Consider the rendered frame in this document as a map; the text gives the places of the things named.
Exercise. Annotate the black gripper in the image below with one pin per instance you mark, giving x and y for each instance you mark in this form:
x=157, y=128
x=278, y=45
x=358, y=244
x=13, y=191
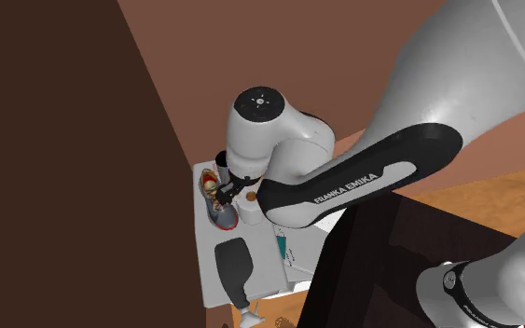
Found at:
x=236, y=185

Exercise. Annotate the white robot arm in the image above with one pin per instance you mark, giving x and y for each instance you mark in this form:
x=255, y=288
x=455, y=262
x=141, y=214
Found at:
x=453, y=77

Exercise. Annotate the white paper roll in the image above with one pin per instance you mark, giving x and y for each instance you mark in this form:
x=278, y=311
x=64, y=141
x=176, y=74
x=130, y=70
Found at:
x=249, y=212

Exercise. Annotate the grey shoe with red sole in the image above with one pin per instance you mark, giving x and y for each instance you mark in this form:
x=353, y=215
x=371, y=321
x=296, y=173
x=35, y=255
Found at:
x=222, y=215

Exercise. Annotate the white table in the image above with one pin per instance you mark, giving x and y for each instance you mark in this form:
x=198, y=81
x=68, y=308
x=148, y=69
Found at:
x=266, y=254

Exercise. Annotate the dark robot stand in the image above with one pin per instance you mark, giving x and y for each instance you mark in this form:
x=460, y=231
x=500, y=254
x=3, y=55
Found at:
x=380, y=254

